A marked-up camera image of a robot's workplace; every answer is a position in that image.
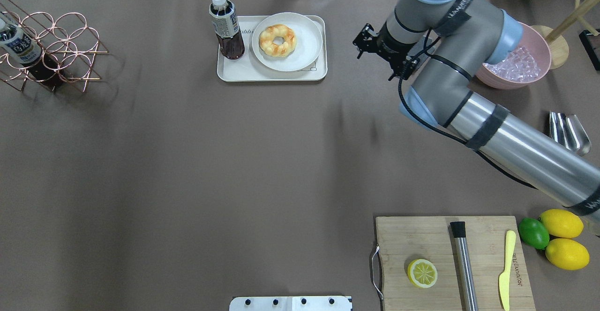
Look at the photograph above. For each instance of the metal scoop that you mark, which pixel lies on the metal scoop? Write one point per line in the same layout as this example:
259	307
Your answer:
567	130

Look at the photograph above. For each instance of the pink bowl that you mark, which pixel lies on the pink bowl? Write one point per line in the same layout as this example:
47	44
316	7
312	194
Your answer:
527	63

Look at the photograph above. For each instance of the half lemon slice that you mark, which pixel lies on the half lemon slice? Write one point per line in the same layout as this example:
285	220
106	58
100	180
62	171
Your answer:
422	273

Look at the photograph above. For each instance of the wooden cutting board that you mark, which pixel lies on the wooden cutting board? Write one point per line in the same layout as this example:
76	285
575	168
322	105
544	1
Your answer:
401	239

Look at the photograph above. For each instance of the copper wire bottle rack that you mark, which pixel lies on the copper wire bottle rack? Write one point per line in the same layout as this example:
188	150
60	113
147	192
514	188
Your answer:
68	39

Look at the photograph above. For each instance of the yellow lemon left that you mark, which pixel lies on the yellow lemon left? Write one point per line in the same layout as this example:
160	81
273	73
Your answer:
562	223

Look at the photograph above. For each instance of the green lime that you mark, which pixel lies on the green lime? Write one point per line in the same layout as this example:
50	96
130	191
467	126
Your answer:
533	233

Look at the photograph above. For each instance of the yellow lemon right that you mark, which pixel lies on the yellow lemon right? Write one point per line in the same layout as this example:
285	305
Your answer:
567	254

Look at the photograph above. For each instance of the grey tube black cap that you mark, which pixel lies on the grey tube black cap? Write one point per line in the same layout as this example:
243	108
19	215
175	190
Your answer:
458	230

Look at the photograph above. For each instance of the cream plastic tray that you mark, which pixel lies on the cream plastic tray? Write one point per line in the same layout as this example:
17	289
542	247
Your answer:
249	69

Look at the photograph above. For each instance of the white speckled plate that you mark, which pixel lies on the white speckled plate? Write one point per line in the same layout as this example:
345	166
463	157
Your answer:
310	42

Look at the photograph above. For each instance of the yellow plastic knife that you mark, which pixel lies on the yellow plastic knife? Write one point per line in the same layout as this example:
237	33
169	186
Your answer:
504	277

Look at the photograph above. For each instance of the dark drink bottle on tray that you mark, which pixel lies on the dark drink bottle on tray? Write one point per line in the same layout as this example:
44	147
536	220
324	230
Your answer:
226	26

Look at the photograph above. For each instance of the drink bottle in rack rear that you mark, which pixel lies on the drink bottle in rack rear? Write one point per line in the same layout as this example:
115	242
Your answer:
27	52

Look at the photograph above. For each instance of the yellow lemon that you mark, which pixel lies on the yellow lemon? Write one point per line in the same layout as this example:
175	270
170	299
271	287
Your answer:
567	254
562	223

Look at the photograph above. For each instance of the wooden mug tree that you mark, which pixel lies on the wooden mug tree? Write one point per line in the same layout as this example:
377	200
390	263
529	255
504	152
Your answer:
558	46

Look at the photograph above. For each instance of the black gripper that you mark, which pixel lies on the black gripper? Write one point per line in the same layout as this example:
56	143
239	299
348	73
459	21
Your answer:
387	48

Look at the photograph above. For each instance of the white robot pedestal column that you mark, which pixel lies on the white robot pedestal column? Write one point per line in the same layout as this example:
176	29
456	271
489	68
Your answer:
291	303

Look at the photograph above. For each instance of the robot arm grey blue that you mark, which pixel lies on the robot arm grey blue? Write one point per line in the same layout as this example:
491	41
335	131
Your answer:
458	37

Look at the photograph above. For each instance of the yellow glazed donut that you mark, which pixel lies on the yellow glazed donut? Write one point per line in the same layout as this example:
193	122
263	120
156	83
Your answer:
278	40

